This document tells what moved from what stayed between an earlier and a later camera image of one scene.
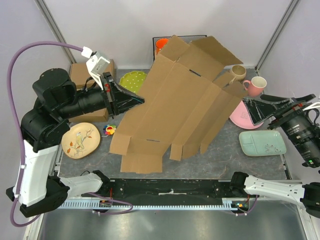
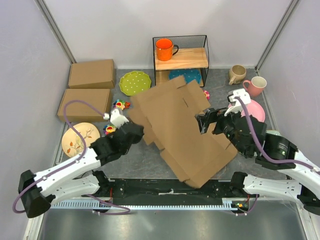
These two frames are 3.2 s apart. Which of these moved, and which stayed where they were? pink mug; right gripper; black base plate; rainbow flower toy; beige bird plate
Moved: right gripper
Stayed: beige bird plate; rainbow flower toy; pink mug; black base plate
